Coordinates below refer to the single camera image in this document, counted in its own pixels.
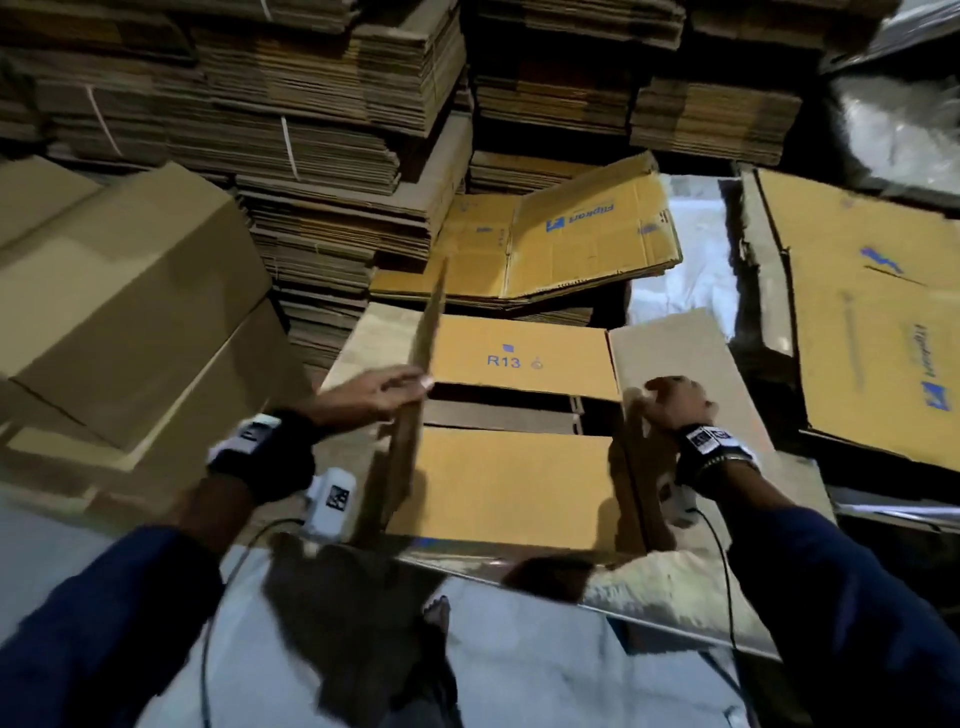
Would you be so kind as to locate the person's left hand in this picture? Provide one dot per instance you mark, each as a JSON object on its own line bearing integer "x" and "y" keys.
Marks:
{"x": 360, "y": 402}

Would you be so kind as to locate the person's right hand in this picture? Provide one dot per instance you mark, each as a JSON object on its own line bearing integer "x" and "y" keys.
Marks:
{"x": 675, "y": 405}

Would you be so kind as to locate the yellow cardboard box blue marks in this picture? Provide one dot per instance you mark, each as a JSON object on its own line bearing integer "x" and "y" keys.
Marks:
{"x": 510, "y": 480}

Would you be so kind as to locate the brown carton blue print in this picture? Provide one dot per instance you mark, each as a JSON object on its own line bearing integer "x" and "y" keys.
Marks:
{"x": 878, "y": 330}

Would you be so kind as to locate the person's left forearm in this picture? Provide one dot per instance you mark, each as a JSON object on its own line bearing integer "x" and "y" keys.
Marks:
{"x": 105, "y": 615}

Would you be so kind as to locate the person's right forearm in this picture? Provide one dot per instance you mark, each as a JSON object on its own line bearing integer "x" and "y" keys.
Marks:
{"x": 855, "y": 600}

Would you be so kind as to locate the pile of brown cartons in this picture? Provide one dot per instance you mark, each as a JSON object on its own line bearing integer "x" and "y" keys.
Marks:
{"x": 765, "y": 255}

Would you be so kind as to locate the person's bare foot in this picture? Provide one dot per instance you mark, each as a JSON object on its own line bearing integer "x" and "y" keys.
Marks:
{"x": 437, "y": 618}

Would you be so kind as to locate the stacks of flat cardboard bundles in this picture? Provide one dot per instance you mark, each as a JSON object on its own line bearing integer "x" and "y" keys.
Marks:
{"x": 225, "y": 105}

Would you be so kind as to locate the black right wrist band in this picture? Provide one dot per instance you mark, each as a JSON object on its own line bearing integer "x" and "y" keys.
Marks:
{"x": 713, "y": 450}

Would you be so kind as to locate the black wrist band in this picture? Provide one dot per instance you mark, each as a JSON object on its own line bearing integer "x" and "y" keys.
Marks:
{"x": 713, "y": 450}
{"x": 263, "y": 450}

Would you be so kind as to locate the black left wrist band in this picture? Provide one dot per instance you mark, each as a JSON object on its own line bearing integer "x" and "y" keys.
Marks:
{"x": 263, "y": 450}

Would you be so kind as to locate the white plastic sack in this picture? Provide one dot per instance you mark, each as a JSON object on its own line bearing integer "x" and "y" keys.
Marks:
{"x": 690, "y": 255}

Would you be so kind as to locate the yellow carton with blue print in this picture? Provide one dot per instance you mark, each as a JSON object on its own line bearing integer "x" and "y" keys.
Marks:
{"x": 593, "y": 225}

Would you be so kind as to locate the clear plastic sheet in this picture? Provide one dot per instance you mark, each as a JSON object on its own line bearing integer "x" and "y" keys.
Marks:
{"x": 900, "y": 128}

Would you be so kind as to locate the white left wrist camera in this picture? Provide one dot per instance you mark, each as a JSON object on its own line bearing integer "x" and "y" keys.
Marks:
{"x": 330, "y": 503}

